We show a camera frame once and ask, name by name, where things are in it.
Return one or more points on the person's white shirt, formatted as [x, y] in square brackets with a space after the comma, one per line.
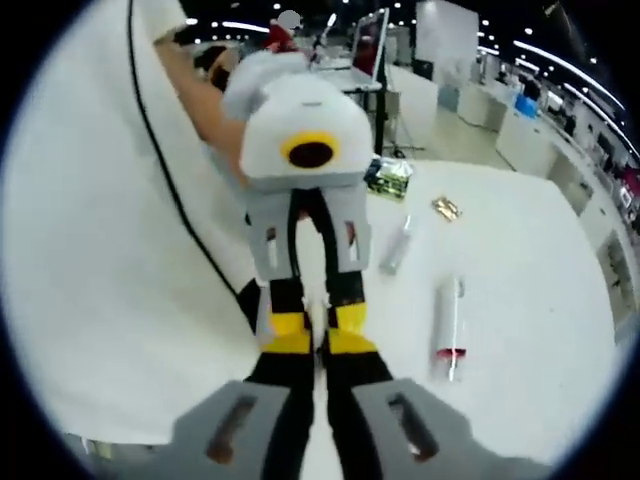
[75, 225]

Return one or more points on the laptop with red screen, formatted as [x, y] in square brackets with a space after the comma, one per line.
[370, 45]

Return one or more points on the blue storage bin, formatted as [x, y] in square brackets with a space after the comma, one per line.
[526, 105]

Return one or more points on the white red-collared skincare bottle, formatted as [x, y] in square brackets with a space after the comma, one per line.
[450, 320]

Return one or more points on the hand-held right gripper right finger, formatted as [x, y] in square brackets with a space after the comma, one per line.
[400, 430]

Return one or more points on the green black skincare sachet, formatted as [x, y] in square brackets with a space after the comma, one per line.
[390, 177]

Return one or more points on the black box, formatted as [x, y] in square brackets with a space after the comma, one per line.
[424, 68]

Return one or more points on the black laptop stand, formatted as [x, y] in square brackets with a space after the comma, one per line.
[382, 115]

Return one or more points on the gold foil skincare sachet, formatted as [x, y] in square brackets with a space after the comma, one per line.
[446, 207]

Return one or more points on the silver clear skincare tube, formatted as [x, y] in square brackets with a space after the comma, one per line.
[397, 245]

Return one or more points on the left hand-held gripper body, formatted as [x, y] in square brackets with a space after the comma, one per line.
[300, 110]

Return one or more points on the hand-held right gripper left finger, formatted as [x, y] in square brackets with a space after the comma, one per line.
[235, 430]

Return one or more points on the white office desk row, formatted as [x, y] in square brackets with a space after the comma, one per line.
[525, 135]

